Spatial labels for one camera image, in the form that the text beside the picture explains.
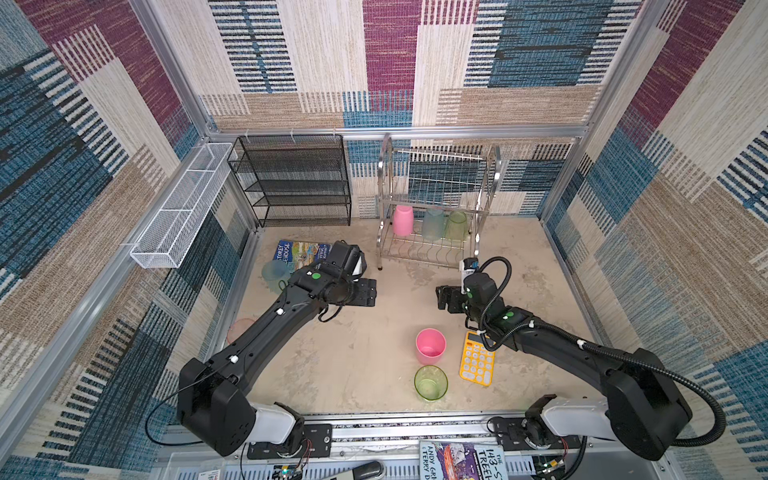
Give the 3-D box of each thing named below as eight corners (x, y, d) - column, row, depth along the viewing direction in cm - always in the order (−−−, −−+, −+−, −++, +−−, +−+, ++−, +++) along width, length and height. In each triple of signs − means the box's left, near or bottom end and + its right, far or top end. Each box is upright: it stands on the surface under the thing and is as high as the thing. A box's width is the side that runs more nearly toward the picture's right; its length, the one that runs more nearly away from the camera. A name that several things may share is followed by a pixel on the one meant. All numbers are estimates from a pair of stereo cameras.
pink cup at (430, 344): (417, 371, 86) (419, 357, 78) (415, 343, 91) (417, 328, 83) (443, 371, 86) (448, 357, 78) (440, 343, 91) (444, 328, 83)
